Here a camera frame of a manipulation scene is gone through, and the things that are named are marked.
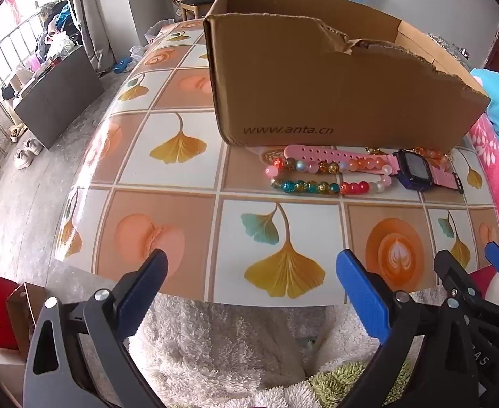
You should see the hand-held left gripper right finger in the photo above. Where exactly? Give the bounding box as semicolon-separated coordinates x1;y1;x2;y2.
335;249;479;408

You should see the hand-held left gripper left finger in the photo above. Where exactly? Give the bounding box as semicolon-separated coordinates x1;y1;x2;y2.
23;249;169;408

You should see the pink strap smart watch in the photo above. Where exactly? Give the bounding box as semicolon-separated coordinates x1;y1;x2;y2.
284;144;464;195

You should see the orange bead bracelet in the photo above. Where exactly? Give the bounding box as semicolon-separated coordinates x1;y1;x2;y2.
415;147;451;167

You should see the multicolour glass bead bracelet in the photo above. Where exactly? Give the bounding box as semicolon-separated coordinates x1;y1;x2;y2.
265;157;393;196

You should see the brown cardboard box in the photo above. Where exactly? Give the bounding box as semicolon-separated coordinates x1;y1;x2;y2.
202;0;492;154

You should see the leaf print tablecloth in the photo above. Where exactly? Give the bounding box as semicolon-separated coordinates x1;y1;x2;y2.
54;19;499;307

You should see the green fluffy cloth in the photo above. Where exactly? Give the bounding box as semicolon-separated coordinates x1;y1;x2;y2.
309;361;407;408

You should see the brown paper bag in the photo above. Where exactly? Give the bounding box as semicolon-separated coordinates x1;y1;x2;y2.
6;283;48;355

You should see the red paper bag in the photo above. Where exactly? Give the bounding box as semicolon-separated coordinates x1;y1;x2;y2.
0;271;20;351

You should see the grey cabinet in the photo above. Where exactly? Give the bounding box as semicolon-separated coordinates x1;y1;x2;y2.
13;45;105;149

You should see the grey green patterned cloth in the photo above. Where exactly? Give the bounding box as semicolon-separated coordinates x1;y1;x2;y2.
428;32;471;69

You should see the pile of clothes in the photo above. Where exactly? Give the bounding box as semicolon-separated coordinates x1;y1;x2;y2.
34;0;84;62

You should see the metal window railing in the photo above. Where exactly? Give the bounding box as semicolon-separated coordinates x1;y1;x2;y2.
0;0;69;222

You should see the grey curtain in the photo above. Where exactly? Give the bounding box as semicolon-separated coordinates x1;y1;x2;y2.
64;0;118;73

